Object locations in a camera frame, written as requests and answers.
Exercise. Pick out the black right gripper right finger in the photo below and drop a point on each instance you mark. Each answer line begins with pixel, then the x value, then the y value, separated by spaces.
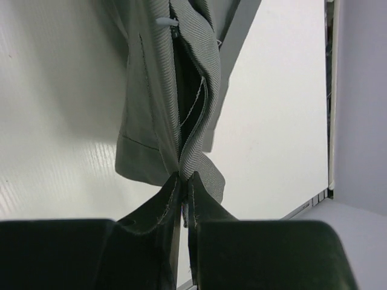
pixel 227 253

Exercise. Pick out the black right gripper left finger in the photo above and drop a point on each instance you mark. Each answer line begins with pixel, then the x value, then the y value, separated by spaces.
pixel 139 251

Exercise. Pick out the grey pleated skirt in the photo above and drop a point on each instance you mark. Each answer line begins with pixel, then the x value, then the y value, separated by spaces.
pixel 180 58

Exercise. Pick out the aluminium rail frame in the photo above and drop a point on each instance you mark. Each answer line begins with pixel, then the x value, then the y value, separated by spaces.
pixel 332 15

